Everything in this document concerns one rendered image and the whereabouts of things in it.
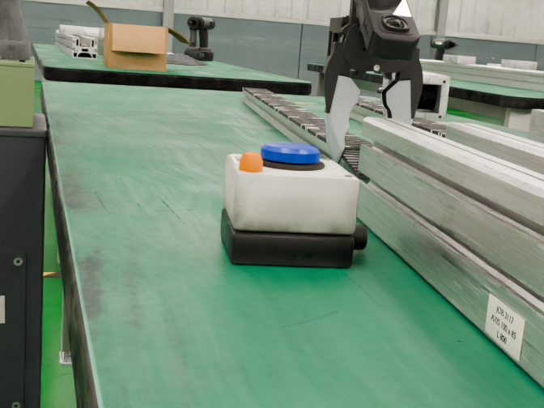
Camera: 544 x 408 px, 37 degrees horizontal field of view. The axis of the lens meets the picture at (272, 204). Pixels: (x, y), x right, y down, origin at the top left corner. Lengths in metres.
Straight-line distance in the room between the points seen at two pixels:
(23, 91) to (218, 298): 0.73
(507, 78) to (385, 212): 3.52
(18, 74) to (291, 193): 0.68
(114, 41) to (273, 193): 2.33
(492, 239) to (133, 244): 0.25
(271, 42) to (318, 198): 11.61
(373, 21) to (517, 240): 0.40
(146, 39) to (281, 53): 9.38
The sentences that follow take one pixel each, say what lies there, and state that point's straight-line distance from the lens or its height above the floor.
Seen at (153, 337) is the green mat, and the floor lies 0.78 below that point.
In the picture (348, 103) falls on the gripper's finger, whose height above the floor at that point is 0.86.
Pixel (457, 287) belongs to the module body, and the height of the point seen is 0.79.
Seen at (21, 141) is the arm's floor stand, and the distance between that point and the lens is 1.14.
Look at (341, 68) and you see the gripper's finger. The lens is 0.83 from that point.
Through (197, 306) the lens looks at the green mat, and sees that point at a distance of 0.44.
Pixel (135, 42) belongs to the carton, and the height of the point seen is 0.87.
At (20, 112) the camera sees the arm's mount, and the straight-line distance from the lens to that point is 1.14.
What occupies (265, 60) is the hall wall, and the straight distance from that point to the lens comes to 12.10.
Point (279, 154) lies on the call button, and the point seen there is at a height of 0.85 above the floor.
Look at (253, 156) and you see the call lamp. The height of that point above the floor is 0.85.
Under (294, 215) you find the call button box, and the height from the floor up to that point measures 0.81.
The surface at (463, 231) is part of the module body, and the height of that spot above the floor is 0.83.
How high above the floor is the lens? 0.92
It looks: 12 degrees down
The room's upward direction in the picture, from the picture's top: 4 degrees clockwise
